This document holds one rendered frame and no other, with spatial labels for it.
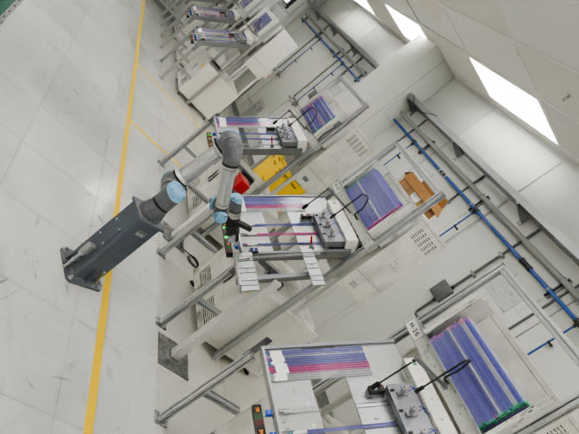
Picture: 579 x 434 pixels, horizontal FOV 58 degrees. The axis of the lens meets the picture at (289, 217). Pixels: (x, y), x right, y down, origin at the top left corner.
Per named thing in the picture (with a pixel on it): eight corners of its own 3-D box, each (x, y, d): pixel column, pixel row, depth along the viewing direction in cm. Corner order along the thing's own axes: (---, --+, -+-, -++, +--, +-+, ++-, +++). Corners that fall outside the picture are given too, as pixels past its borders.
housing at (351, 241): (343, 257, 340) (346, 240, 332) (324, 216, 379) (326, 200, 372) (354, 257, 342) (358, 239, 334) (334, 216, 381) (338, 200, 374)
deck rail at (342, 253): (240, 262, 322) (241, 253, 319) (240, 259, 324) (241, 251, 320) (350, 258, 338) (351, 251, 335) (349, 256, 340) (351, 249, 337)
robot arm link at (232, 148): (246, 147, 272) (229, 226, 296) (245, 139, 281) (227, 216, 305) (225, 144, 269) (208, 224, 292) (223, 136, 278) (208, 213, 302)
